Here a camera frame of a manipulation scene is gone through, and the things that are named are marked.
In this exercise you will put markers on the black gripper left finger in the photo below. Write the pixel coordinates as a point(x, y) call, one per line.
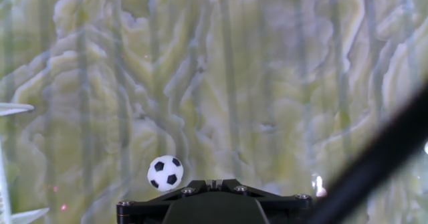
point(140, 210)

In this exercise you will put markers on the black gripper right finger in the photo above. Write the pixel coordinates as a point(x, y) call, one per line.
point(287, 210)

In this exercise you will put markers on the black and white soccer ball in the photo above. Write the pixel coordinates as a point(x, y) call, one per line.
point(165, 173)

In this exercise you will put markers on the white mesh miniature goal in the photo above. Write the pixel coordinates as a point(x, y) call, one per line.
point(13, 108)

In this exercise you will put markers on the green marble pattern mat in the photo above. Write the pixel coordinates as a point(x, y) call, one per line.
point(234, 67)

